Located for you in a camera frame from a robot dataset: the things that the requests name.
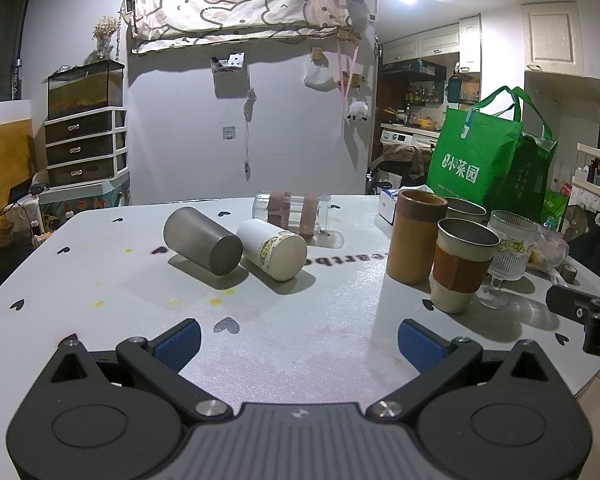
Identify clear cup with brown sleeve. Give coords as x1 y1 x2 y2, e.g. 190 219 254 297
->
252 191 332 242

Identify white hanging plastic bag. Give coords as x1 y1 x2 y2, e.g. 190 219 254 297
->
304 59 339 92

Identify grey metal cup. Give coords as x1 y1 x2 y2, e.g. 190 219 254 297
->
163 206 244 276

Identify brown cloth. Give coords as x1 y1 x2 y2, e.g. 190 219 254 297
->
371 143 434 187

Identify white wall cabinets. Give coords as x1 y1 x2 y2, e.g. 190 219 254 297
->
382 14 482 74

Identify black range hood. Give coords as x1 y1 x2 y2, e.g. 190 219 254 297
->
379 59 447 82

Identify brown bamboo cup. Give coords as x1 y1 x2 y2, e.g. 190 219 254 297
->
386 189 449 285

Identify white tall cabinet door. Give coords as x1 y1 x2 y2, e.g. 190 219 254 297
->
521 2 584 79

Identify dried flower bunch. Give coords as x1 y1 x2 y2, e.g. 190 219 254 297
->
92 16 122 61

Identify printed cabinet cloth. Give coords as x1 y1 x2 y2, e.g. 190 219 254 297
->
39 179 132 233

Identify printed cartoon blanket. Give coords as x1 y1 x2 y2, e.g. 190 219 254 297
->
129 0 354 54

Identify white tissue box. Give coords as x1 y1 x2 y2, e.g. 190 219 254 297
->
377 189 407 227

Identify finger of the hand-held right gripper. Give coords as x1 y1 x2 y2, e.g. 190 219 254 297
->
546 284 600 323

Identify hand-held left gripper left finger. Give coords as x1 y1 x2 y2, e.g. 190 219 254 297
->
40 318 235 424

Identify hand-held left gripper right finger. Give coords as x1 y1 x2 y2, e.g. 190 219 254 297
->
366 318 557 422

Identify white washing machine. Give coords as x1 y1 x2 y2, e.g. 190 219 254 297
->
380 127 441 155

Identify plain steel cup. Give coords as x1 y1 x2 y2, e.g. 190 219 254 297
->
445 198 489 227

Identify bright green tote bag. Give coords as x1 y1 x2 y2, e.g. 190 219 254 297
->
426 86 526 211

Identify glass fish tank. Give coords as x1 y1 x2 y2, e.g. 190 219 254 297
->
47 60 126 121

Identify cream cup with brown sleeve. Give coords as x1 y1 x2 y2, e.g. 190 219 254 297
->
430 218 502 314

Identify wooden board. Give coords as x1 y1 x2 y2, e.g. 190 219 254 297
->
0 114 37 247

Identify white cartoon print cup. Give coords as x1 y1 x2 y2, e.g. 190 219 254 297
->
236 218 308 282

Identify clear plastic bag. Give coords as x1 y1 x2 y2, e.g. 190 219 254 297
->
528 224 572 275

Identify pink ribbon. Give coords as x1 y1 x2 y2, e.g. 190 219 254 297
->
337 40 360 106

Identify ribbed glass goblet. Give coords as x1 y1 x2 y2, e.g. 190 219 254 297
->
477 210 539 310

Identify white drawer unit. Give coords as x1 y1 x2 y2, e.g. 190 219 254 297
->
44 107 130 191

